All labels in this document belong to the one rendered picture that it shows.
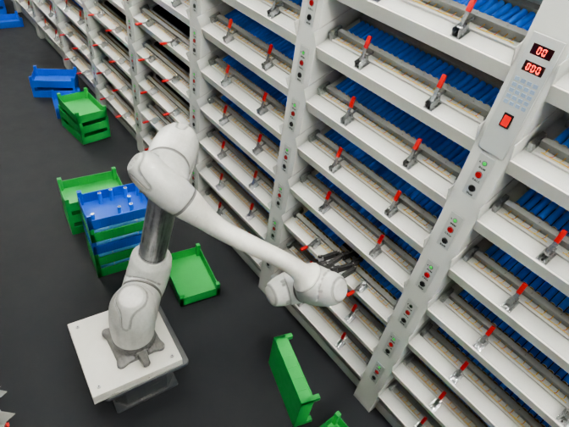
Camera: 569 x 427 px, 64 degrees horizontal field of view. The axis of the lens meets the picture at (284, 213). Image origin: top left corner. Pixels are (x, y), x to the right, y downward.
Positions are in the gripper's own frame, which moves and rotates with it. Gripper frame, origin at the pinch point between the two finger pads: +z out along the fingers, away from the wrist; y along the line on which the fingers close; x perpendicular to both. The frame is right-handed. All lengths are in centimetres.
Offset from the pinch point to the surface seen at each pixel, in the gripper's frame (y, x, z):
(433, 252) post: -28.6, -30.3, -9.0
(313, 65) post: 35, -61, -11
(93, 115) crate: 206, 43, -18
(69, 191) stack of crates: 143, 51, -56
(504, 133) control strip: -31, -72, -14
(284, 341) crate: 3.8, 43.0, -18.9
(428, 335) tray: -37.5, 5.3, 1.8
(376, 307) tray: -18.4, 8.1, -3.3
